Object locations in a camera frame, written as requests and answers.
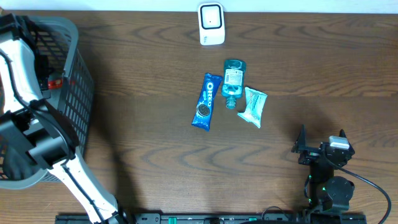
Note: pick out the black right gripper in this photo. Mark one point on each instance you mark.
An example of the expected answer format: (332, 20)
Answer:
(301, 145)

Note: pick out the light green snack packet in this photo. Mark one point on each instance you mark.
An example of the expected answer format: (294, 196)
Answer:
(255, 101)

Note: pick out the teal mouthwash bottle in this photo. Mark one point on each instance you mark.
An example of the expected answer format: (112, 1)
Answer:
(233, 81)

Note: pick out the blue Oreo cookie pack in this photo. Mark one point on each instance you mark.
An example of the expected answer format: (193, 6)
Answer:
(205, 103)

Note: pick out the red Nescafe coffee stick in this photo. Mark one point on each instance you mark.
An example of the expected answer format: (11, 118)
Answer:
(55, 84)

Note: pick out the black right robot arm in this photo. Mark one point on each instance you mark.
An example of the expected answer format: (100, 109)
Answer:
(326, 192)

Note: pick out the grey plastic mesh basket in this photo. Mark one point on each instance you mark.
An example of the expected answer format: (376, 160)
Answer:
(77, 93)

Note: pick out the black mounting rail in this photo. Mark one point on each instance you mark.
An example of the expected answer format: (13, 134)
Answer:
(155, 218)

